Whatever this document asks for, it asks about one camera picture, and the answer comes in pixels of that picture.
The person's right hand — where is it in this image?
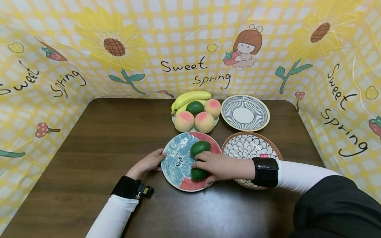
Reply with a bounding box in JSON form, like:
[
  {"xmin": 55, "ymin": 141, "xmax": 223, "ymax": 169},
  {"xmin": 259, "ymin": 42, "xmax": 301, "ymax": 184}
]
[{"xmin": 191, "ymin": 151, "xmax": 256, "ymax": 187}]

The person's right forearm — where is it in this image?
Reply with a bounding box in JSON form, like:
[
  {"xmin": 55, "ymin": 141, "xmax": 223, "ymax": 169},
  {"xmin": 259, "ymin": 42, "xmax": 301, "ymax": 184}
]
[{"xmin": 277, "ymin": 160, "xmax": 381, "ymax": 238}]

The blue striped white plate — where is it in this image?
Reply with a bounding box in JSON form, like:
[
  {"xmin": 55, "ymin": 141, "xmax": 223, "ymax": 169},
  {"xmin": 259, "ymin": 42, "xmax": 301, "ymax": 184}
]
[{"xmin": 220, "ymin": 95, "xmax": 271, "ymax": 132}]

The yellow banana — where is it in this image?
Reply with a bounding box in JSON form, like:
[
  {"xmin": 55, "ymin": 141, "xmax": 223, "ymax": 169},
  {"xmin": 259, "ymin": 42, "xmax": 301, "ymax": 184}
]
[
  {"xmin": 173, "ymin": 90, "xmax": 213, "ymax": 112},
  {"xmin": 171, "ymin": 99, "xmax": 208, "ymax": 116}
]

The blue and red floral plate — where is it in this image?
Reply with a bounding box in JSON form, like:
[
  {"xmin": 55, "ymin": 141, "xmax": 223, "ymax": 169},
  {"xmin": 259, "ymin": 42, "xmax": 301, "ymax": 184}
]
[{"xmin": 161, "ymin": 132, "xmax": 222, "ymax": 192}]

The person's left hand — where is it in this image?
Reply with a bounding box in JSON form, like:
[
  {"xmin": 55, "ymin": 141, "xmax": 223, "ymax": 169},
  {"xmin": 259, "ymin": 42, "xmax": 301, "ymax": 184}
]
[{"xmin": 126, "ymin": 149, "xmax": 167, "ymax": 181}]

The pink peach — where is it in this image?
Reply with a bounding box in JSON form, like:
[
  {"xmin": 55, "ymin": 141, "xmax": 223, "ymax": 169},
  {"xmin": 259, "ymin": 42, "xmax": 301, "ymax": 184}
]
[
  {"xmin": 203, "ymin": 99, "xmax": 222, "ymax": 120},
  {"xmin": 174, "ymin": 110, "xmax": 195, "ymax": 133},
  {"xmin": 194, "ymin": 111, "xmax": 215, "ymax": 134}
]

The black wrist band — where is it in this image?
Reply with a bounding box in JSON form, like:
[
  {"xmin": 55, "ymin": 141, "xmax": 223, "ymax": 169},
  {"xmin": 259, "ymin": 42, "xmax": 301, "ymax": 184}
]
[
  {"xmin": 111, "ymin": 175, "xmax": 155, "ymax": 200},
  {"xmin": 252, "ymin": 157, "xmax": 280, "ymax": 188}
]

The pale fruit plate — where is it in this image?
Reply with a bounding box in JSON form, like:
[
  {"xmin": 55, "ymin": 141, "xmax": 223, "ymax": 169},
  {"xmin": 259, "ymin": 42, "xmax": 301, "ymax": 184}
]
[{"xmin": 172, "ymin": 112, "xmax": 220, "ymax": 133}]

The green fruit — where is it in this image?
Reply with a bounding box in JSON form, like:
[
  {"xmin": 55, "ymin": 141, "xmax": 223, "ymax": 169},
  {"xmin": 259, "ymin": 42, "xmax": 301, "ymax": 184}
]
[
  {"xmin": 190, "ymin": 140, "xmax": 211, "ymax": 159},
  {"xmin": 185, "ymin": 101, "xmax": 205, "ymax": 116},
  {"xmin": 190, "ymin": 167, "xmax": 209, "ymax": 182}
]

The brown-rimmed white petal plate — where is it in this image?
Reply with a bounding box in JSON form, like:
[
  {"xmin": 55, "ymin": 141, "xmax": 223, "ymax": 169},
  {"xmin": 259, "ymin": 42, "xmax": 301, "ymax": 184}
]
[{"xmin": 221, "ymin": 132, "xmax": 283, "ymax": 191}]

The person's left forearm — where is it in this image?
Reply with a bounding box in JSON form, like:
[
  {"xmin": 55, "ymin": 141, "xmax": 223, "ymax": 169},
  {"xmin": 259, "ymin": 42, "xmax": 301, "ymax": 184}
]
[{"xmin": 86, "ymin": 194, "xmax": 140, "ymax": 238}]

